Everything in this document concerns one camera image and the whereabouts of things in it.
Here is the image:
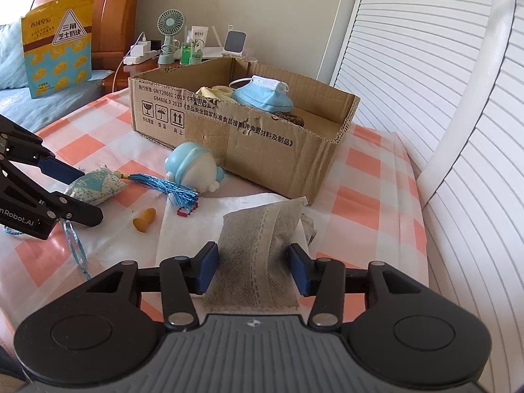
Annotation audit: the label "white power strip with chargers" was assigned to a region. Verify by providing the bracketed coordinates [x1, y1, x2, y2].
[123, 40, 160, 66]

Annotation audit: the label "wooden nightstand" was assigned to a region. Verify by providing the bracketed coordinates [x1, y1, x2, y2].
[102, 58, 179, 93]

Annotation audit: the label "blue surgical face mask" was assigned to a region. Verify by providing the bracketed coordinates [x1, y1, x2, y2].
[229, 75, 295, 114]

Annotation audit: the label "blue-tasselled floral sachet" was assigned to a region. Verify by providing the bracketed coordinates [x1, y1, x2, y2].
[65, 166, 198, 209]

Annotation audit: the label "white wifi router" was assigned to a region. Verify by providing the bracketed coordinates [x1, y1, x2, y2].
[202, 26, 224, 60]

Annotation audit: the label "white louvered closet doors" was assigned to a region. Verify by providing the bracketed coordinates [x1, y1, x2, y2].
[330, 0, 523, 392]

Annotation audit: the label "dark brown knitted ring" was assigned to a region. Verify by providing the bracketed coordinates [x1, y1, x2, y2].
[271, 111, 308, 128]

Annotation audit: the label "green desk fan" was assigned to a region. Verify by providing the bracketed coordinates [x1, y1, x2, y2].
[157, 9, 186, 65]

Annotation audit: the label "green bottle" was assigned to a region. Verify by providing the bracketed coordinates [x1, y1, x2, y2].
[179, 31, 193, 66]

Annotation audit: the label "brown cardboard box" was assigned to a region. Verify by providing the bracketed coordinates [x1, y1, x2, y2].
[128, 58, 360, 202]

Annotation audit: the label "yellow blue snack bag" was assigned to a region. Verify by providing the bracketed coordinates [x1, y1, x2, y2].
[20, 0, 94, 99]

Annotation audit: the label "phone stand with grey screen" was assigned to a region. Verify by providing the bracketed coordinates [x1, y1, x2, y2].
[223, 30, 247, 57]

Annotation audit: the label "small orange rubber piece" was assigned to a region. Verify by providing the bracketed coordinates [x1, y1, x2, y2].
[132, 208, 156, 233]

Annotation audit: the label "white cloth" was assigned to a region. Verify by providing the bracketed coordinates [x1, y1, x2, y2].
[156, 194, 315, 276]

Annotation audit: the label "pale green tube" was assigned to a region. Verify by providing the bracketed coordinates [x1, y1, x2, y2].
[190, 38, 205, 65]

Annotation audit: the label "white cream tube box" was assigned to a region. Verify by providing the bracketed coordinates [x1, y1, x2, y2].
[191, 26, 209, 49]

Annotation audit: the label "blue white round plush toy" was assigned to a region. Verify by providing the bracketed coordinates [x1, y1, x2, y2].
[164, 142, 225, 194]

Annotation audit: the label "white charging cable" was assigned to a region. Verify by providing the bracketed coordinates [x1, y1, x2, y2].
[112, 31, 147, 93]

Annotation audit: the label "blue bed sheet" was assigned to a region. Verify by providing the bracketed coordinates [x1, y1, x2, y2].
[0, 19, 114, 134]

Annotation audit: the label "grey fabric pouch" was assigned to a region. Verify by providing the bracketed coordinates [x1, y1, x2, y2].
[202, 198, 307, 313]

